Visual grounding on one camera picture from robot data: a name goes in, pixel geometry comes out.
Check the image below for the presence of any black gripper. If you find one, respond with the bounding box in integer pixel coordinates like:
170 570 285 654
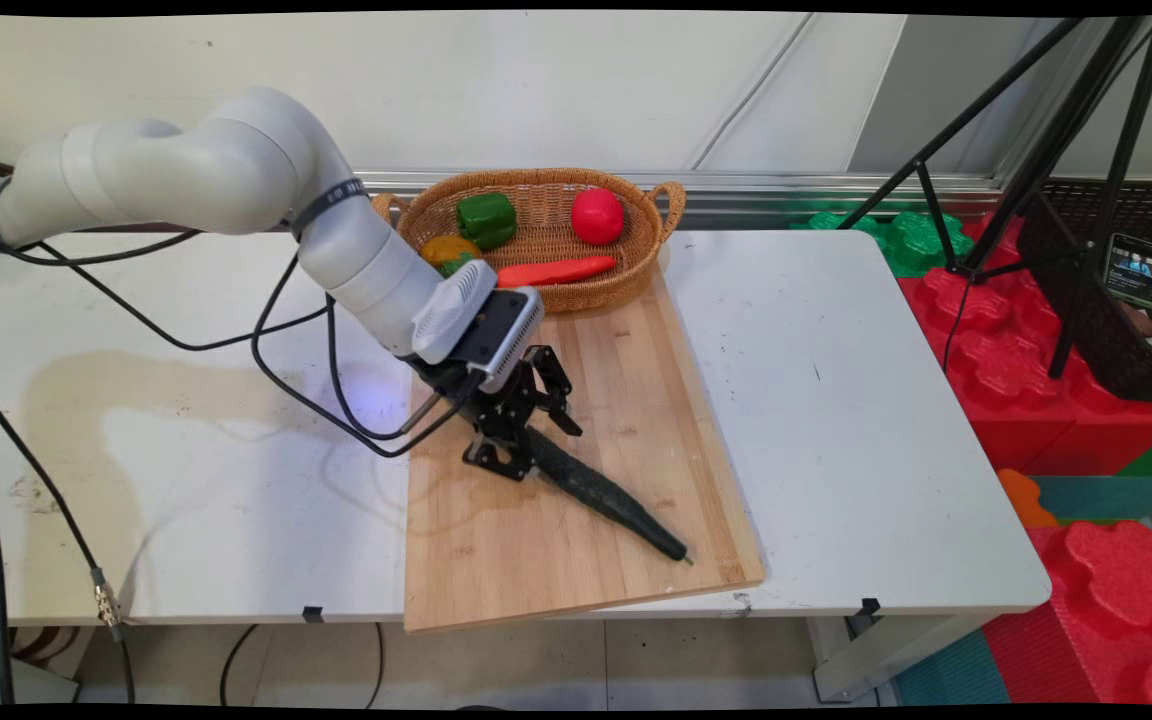
411 345 583 482

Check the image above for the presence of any dark green cucumber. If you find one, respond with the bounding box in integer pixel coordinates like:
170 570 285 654
526 427 695 567

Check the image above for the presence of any brown wicker basket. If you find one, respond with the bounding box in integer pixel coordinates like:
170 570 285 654
372 167 688 315

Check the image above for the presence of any red orange carrot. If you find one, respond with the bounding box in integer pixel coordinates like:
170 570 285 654
495 256 618 291

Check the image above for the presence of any bamboo cutting board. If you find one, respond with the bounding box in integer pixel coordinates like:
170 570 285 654
403 270 766 634

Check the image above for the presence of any orange bell pepper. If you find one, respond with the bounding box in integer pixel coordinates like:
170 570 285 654
420 235 484 271

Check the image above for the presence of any green bell pepper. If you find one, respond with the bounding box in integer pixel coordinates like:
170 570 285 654
456 192 519 252

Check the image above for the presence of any red tomato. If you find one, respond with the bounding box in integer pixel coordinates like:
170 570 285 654
571 187 627 247

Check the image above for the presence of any white table leg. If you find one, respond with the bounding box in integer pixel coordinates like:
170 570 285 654
806 612 989 703

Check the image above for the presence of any green foam block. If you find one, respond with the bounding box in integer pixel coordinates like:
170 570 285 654
804 210 977 279

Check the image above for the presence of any large red foam block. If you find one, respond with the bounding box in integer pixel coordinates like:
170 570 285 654
896 215 1152 477

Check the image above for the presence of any orange foam piece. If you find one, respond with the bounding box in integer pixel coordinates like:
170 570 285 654
998 468 1060 529

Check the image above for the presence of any black tripod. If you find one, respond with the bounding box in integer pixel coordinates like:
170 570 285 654
836 15 1152 381

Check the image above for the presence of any red foam block flower shaped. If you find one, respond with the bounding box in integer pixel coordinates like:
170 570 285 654
981 520 1152 707

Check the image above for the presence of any smartphone with lit screen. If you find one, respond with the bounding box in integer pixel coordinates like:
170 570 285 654
1105 232 1152 308

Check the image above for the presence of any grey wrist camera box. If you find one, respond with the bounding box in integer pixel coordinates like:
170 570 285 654
454 286 546 393

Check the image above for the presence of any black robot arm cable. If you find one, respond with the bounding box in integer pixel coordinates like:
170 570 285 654
0 228 482 460

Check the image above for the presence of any black floor cable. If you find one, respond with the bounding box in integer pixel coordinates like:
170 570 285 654
366 622 386 710
219 624 260 707

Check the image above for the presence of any aluminium rail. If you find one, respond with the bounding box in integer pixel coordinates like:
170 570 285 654
351 168 1007 233

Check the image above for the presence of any black cable with metal connector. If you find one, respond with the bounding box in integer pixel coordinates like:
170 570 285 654
0 375 138 707

